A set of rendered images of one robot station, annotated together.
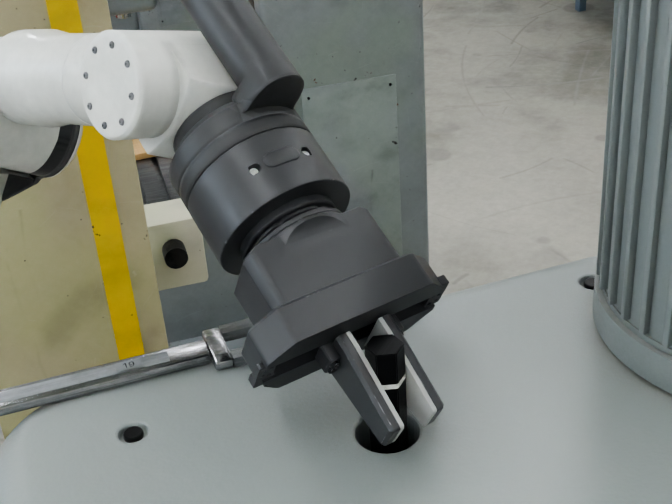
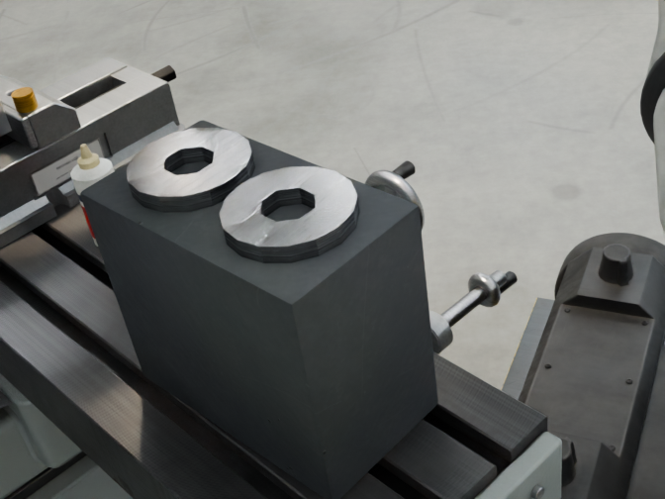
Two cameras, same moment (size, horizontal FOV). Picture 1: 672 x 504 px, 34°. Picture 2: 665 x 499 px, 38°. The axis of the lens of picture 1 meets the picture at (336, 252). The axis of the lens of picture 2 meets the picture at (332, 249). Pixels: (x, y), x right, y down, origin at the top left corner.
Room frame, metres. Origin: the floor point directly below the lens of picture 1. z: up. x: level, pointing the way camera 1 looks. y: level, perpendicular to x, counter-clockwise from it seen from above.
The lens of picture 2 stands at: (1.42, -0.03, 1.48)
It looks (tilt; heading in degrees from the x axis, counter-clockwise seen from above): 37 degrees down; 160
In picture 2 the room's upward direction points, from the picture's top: 10 degrees counter-clockwise
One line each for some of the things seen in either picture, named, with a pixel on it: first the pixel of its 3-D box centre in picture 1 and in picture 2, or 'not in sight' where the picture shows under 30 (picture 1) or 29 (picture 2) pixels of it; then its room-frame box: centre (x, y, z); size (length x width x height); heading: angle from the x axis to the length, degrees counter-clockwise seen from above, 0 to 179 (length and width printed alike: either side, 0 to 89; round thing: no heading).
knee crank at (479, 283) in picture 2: not in sight; (466, 304); (0.45, 0.53, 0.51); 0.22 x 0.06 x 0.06; 108
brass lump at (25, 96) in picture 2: not in sight; (25, 100); (0.47, 0.02, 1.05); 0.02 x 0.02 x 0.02
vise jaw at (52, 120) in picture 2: not in sight; (22, 107); (0.42, 0.02, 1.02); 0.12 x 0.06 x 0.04; 19
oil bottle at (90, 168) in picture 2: not in sight; (99, 192); (0.58, 0.05, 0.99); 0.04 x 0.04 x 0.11
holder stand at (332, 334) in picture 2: not in sight; (262, 294); (0.87, 0.11, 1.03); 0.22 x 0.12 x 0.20; 21
